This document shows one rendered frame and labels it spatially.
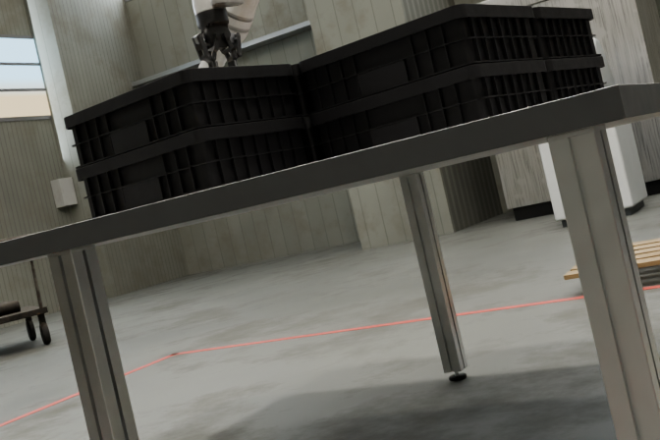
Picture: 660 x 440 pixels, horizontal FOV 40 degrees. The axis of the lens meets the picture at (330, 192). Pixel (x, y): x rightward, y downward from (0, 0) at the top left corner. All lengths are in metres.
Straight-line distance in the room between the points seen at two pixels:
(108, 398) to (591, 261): 0.89
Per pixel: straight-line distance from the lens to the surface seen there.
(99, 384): 1.66
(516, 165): 9.06
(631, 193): 7.21
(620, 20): 8.78
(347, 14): 9.88
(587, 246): 1.17
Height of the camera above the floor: 0.65
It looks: level
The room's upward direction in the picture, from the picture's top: 13 degrees counter-clockwise
